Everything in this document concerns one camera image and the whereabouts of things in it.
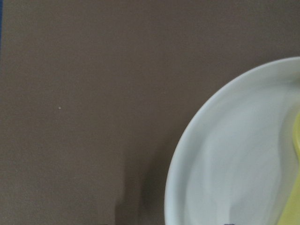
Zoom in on white round plate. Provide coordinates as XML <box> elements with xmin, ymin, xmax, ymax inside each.
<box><xmin>164</xmin><ymin>57</ymin><xmax>300</xmax><ymax>225</ymax></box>

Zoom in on yellow plastic spoon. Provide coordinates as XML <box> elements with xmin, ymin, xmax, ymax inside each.
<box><xmin>277</xmin><ymin>113</ymin><xmax>300</xmax><ymax>225</ymax></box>

